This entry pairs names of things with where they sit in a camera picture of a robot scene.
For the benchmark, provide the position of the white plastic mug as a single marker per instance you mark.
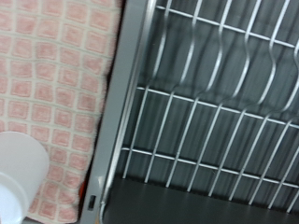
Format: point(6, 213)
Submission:
point(18, 168)

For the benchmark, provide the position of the grey plastic drain tray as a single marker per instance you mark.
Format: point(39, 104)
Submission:
point(211, 130)

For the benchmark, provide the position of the pink checkered towel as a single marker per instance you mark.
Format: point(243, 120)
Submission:
point(56, 77)

